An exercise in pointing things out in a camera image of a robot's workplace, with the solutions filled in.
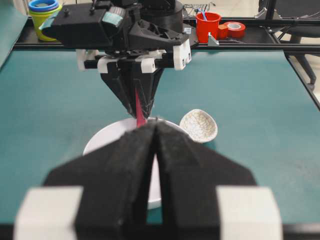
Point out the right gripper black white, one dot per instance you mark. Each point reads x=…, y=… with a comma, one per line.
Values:
x=116, y=18

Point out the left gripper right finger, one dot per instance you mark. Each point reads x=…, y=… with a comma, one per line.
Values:
x=206, y=196

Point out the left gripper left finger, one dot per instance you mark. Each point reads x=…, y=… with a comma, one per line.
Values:
x=98, y=196

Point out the pink ceramic spoon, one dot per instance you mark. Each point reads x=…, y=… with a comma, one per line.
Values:
x=140, y=118

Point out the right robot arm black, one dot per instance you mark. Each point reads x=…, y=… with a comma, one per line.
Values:
x=129, y=42

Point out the white round bowl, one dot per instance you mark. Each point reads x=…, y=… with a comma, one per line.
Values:
x=113, y=132

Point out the speckled ceramic spoon rest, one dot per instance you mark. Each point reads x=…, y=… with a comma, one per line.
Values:
x=199, y=125

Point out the red plastic cup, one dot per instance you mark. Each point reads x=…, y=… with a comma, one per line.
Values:
x=204, y=27

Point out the blue pen in cup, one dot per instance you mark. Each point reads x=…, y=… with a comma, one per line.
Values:
x=203, y=13

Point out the red tape roll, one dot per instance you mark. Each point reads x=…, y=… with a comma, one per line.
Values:
x=231, y=29

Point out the green plastic cup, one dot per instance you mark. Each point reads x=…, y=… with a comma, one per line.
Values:
x=42, y=20

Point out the metal corner bracket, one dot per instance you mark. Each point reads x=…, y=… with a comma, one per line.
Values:
x=212, y=42

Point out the black frame crossbar far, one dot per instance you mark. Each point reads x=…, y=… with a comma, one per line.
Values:
x=93, y=36

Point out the right black frame rail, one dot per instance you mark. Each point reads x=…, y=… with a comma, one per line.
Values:
x=295, y=71

